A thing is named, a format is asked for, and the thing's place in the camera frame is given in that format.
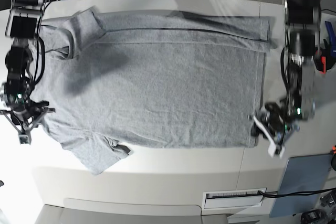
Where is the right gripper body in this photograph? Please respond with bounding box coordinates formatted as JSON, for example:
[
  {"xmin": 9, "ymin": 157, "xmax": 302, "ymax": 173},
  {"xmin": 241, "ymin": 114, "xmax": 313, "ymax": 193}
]
[{"xmin": 10, "ymin": 100, "xmax": 49, "ymax": 127}]

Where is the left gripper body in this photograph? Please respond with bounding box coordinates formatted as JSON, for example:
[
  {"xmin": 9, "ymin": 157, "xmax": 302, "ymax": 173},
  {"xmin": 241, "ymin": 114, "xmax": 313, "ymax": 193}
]
[{"xmin": 260, "ymin": 102, "xmax": 301, "ymax": 140}]

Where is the grey blue tablet board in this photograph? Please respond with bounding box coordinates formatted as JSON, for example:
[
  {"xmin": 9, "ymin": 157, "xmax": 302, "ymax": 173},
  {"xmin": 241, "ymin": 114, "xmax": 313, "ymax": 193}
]
[{"xmin": 269, "ymin": 153, "xmax": 332, "ymax": 218}]

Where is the blue handled tool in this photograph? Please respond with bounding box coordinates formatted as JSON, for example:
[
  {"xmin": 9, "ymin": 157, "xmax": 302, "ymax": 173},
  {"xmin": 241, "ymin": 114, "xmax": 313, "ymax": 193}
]
[{"xmin": 324, "ymin": 21, "xmax": 335, "ymax": 59}]

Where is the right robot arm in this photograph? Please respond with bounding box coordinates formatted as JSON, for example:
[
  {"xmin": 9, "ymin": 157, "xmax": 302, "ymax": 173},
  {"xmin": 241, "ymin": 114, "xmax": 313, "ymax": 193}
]
[{"xmin": 1, "ymin": 0, "xmax": 54, "ymax": 144}]

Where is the black cable on table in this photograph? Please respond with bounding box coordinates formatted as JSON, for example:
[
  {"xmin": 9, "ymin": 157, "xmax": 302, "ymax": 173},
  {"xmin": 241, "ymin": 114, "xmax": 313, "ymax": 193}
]
[{"xmin": 258, "ymin": 188, "xmax": 336, "ymax": 199}]

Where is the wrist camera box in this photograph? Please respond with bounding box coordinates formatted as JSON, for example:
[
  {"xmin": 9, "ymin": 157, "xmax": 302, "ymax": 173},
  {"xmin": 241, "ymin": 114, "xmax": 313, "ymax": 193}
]
[
  {"xmin": 267, "ymin": 143, "xmax": 285, "ymax": 158},
  {"xmin": 18, "ymin": 133, "xmax": 32, "ymax": 144}
]

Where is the black and red clamp tool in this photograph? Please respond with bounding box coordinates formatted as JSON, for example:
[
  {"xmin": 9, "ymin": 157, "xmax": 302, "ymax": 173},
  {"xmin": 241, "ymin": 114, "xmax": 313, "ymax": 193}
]
[{"xmin": 314, "ymin": 39, "xmax": 335, "ymax": 73}]

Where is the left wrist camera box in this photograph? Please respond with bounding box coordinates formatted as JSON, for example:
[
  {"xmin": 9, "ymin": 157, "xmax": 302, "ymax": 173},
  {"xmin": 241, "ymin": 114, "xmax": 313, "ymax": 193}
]
[{"xmin": 267, "ymin": 143, "xmax": 285, "ymax": 158}]

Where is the black device bottom right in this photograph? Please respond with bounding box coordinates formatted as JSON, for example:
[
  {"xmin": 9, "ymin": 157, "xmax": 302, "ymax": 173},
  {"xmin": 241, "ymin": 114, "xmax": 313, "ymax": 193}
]
[{"xmin": 300, "ymin": 209, "xmax": 326, "ymax": 224}]

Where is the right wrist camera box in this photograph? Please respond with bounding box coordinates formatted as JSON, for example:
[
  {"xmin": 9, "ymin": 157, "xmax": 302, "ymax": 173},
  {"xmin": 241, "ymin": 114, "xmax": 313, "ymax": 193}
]
[{"xmin": 18, "ymin": 133, "xmax": 32, "ymax": 144}]

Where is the grey T-shirt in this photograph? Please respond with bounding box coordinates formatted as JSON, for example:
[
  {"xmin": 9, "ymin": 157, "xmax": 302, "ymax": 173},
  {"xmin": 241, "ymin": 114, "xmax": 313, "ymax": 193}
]
[{"xmin": 31, "ymin": 9, "xmax": 270, "ymax": 175}]

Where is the white table cable grommet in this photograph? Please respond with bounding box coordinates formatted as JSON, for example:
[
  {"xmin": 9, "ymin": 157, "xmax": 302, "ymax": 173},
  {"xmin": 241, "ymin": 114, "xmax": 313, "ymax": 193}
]
[{"xmin": 201, "ymin": 188, "xmax": 266, "ymax": 210}]

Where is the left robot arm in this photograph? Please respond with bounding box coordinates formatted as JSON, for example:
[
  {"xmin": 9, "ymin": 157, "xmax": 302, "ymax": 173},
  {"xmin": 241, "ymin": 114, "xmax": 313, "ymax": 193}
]
[{"xmin": 251, "ymin": 0, "xmax": 322, "ymax": 157}]

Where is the orange black tool at edge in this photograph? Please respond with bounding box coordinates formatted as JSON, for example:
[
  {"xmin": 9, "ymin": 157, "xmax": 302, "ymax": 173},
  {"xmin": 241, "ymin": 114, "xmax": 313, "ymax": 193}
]
[{"xmin": 330, "ymin": 145, "xmax": 336, "ymax": 171}]

